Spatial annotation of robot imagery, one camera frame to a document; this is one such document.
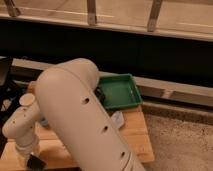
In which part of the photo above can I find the green plastic tray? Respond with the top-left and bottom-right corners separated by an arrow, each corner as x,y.
98,74 -> 142,110

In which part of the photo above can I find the black object in tray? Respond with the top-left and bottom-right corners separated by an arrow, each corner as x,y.
95,87 -> 106,103

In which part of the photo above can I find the blue cup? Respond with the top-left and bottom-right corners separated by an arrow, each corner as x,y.
40,118 -> 49,127

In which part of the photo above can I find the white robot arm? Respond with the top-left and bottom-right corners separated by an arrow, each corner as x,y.
2,58 -> 145,171

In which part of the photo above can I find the black eraser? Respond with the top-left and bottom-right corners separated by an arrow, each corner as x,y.
27,155 -> 46,171

